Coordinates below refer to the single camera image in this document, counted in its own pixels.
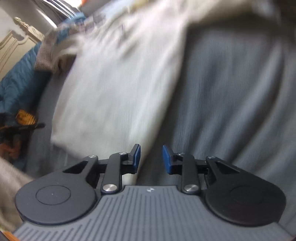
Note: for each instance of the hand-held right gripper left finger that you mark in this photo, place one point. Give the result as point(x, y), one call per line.
point(137, 157)

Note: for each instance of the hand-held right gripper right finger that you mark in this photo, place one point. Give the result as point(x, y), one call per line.
point(167, 160)

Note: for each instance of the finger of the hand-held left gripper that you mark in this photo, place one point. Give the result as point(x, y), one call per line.
point(34, 126)

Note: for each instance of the cream knit sweater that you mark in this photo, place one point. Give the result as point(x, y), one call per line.
point(120, 88)

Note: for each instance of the teal quilt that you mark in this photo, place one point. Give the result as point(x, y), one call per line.
point(20, 76)

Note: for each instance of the beige clothing pile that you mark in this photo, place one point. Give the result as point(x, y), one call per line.
point(49, 55)

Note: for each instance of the grey bed blanket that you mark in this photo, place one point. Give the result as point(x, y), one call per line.
point(226, 97)

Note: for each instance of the white ornate furniture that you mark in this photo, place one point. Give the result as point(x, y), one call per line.
point(16, 41)

